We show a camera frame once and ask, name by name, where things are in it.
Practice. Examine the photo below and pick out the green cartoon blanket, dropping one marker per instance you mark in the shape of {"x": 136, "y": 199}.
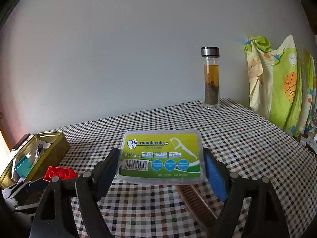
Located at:
{"x": 282, "y": 83}

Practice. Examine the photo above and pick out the gold metal tin box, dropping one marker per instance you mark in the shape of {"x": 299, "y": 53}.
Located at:
{"x": 51, "y": 157}

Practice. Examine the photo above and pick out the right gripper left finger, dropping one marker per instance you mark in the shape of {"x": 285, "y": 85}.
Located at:
{"x": 104, "y": 173}

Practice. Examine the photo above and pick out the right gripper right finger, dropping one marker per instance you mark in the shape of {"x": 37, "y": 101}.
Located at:
{"x": 217, "y": 175}

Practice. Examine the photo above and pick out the red toy building block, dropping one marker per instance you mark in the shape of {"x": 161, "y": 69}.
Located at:
{"x": 62, "y": 173}

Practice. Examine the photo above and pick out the teal toy building block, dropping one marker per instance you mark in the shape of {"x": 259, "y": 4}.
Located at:
{"x": 23, "y": 167}

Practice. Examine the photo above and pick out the patterned foil wrapper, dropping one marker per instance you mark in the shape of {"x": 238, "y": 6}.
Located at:
{"x": 42, "y": 147}

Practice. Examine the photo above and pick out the glass tea bottle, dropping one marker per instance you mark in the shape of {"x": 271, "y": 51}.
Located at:
{"x": 211, "y": 76}

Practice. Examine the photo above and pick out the green dental floss box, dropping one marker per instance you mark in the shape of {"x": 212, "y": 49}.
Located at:
{"x": 162, "y": 157}

